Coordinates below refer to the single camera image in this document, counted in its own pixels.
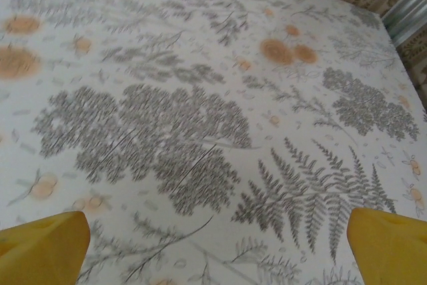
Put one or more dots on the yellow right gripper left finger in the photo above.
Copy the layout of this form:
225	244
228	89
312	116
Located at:
40	251

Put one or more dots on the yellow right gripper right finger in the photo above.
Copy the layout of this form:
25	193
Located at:
393	251

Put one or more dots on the floral pattern tablecloth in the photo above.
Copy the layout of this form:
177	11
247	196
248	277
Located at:
200	64

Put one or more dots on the aluminium frame post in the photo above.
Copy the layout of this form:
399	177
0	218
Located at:
407	14

